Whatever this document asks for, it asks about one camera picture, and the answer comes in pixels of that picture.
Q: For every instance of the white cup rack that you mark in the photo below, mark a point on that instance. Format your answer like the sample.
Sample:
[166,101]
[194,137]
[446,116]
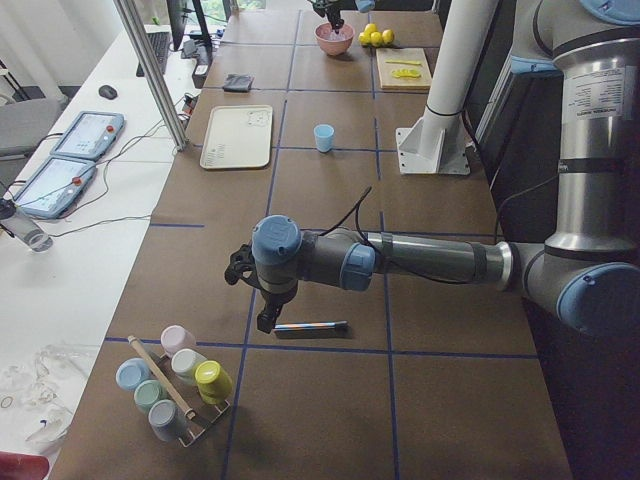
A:
[192,417]

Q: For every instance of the pink bowl of ice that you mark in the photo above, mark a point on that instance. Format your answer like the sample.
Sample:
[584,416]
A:
[334,43]

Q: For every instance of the yellow cup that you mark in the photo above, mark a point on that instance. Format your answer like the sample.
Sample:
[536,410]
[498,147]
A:
[213,382]

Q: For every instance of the wooden cutting board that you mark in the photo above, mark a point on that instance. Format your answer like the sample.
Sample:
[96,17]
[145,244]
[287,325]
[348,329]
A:
[387,82]

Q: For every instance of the pale green cup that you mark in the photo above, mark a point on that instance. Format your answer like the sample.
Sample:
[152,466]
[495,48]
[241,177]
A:
[184,364]

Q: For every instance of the yellow plastic knife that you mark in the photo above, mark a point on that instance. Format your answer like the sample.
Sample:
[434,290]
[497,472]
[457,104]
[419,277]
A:
[404,62]

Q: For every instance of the blue teach pendant tablet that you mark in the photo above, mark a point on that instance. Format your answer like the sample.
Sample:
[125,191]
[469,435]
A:
[90,135]
[55,186]

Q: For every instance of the pink cup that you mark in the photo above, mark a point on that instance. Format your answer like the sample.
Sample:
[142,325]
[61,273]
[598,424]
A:
[175,338]

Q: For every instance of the cream bear serving tray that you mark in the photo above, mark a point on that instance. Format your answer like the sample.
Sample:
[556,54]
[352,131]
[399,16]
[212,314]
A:
[237,137]

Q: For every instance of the light blue plastic cup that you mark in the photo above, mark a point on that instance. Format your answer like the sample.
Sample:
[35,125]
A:
[324,137]

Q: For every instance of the black computer mouse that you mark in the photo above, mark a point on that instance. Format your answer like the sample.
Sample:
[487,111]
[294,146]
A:
[108,92]

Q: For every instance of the mint green cup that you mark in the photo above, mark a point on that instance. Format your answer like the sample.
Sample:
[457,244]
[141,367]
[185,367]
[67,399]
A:
[148,393]

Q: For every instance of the grey purple folded cloth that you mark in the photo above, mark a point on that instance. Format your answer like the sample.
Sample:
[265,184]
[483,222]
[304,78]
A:
[238,83]

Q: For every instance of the whole yellow lemon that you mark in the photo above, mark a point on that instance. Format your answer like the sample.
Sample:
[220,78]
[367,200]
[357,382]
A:
[364,38]
[376,39]
[370,28]
[388,37]

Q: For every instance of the lemon slices row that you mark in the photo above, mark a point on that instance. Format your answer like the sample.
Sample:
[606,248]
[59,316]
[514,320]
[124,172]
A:
[406,73]

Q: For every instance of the clear water bottle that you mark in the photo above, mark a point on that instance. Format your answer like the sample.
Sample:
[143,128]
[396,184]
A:
[19,225]

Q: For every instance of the black keyboard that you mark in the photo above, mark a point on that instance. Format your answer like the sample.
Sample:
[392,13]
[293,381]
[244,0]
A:
[160,42]

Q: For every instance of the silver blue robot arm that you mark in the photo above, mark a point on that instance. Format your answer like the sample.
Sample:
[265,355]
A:
[391,260]
[362,6]

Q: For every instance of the steel muddler rod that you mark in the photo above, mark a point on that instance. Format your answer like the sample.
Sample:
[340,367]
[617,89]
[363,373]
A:
[312,326]

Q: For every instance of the grey cup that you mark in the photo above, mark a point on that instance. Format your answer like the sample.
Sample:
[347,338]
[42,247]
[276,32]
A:
[167,420]

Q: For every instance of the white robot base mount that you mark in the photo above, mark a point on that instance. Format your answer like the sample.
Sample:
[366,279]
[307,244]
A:
[435,144]

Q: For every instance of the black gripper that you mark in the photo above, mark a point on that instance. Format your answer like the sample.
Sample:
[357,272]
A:
[332,11]
[274,300]

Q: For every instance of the aluminium frame post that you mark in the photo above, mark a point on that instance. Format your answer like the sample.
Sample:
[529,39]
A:
[137,34]

